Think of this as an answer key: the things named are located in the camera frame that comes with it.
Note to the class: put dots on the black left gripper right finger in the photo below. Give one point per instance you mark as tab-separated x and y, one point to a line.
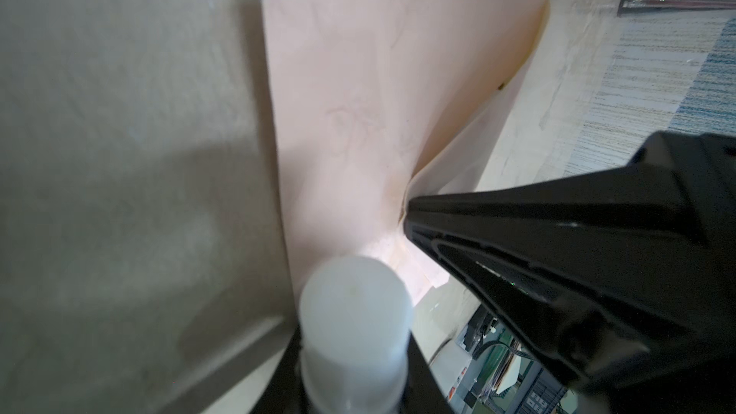
422	395

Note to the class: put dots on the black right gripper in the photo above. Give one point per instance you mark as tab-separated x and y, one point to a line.
624	277

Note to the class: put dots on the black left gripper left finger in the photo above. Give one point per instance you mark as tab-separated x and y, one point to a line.
285	392

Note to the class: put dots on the pink envelope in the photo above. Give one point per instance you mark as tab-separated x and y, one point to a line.
376	102

